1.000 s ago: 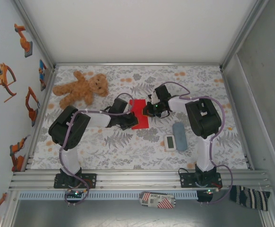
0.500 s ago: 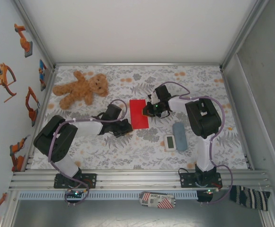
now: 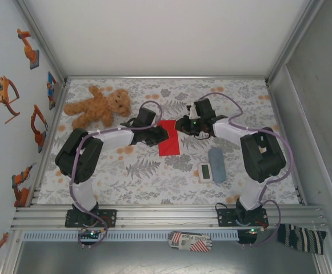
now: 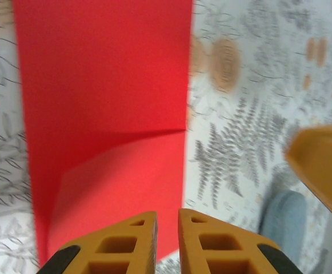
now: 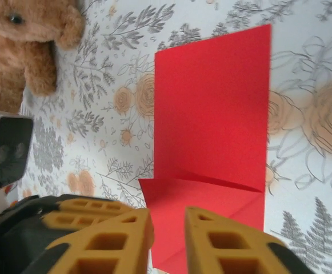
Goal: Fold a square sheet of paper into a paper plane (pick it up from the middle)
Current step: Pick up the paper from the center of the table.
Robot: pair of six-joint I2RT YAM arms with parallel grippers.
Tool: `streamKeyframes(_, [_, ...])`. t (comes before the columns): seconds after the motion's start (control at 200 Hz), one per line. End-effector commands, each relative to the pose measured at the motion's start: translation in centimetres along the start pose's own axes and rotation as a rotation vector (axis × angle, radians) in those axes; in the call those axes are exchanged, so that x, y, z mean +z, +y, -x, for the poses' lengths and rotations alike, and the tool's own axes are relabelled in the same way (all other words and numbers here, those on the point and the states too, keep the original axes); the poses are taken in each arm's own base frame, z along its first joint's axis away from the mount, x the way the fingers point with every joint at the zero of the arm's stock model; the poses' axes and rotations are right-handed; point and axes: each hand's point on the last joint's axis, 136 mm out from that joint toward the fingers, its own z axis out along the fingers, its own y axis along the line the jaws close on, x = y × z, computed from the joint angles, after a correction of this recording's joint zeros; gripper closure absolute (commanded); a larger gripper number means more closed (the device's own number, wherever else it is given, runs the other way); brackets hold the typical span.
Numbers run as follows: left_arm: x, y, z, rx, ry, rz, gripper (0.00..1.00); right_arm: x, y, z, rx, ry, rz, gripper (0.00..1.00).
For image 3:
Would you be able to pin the aluminium side rail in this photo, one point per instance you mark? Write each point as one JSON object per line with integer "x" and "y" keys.
{"x": 277, "y": 114}
{"x": 50, "y": 142}

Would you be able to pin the blue orange machine wall sticker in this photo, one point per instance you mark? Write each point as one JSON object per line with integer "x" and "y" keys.
{"x": 51, "y": 82}

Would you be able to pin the red striped printed packet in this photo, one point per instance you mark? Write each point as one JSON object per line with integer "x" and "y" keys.
{"x": 188, "y": 241}

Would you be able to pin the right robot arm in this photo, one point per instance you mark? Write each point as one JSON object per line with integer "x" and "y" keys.
{"x": 263, "y": 157}

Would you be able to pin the small green LED circuit board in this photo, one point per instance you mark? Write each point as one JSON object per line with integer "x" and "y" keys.
{"x": 252, "y": 230}
{"x": 91, "y": 234}

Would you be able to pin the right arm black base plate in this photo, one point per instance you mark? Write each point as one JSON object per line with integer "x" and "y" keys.
{"x": 225, "y": 219}

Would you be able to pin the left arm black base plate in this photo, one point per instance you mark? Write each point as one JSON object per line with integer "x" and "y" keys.
{"x": 111, "y": 218}

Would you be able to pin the black white striped sock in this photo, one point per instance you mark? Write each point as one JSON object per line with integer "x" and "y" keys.
{"x": 300, "y": 238}

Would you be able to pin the white digital timer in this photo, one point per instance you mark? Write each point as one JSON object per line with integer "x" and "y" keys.
{"x": 205, "y": 172}

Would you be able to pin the thin aluminium crossbar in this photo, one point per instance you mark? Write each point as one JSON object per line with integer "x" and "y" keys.
{"x": 165, "y": 77}

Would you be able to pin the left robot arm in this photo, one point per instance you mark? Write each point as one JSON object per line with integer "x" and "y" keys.
{"x": 80, "y": 154}

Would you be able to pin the brown teddy bear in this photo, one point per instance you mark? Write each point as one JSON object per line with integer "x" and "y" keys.
{"x": 97, "y": 105}

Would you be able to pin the red square paper sheet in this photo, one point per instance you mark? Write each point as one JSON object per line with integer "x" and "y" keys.
{"x": 170, "y": 147}

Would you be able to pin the aluminium frame post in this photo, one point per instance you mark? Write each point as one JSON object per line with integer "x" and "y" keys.
{"x": 295, "y": 40}
{"x": 43, "y": 40}

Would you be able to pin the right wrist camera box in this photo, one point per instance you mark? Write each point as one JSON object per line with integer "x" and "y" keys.
{"x": 192, "y": 112}

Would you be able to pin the orange claw gripper wall sticker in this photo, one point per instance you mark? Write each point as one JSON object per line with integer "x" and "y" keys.
{"x": 0, "y": 94}

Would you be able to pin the floral patterned tablecloth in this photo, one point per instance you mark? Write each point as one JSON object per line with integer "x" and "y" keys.
{"x": 154, "y": 185}

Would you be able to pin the wide aluminium mounting beam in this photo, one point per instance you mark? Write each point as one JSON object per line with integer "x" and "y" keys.
{"x": 165, "y": 217}

